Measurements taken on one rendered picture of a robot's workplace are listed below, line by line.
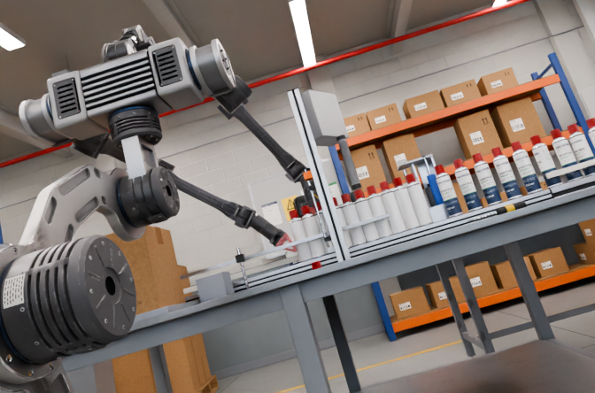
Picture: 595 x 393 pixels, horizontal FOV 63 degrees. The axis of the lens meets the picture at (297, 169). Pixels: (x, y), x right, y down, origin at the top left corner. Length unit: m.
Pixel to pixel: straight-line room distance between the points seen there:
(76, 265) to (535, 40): 6.93
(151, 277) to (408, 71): 5.65
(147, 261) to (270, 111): 5.24
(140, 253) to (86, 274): 0.81
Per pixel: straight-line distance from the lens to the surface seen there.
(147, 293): 1.59
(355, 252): 1.81
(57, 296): 0.81
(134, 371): 5.27
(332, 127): 1.82
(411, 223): 1.85
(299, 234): 1.87
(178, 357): 5.13
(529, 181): 1.97
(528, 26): 7.42
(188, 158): 6.79
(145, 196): 1.28
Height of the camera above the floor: 0.79
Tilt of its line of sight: 13 degrees up
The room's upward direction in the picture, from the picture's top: 16 degrees counter-clockwise
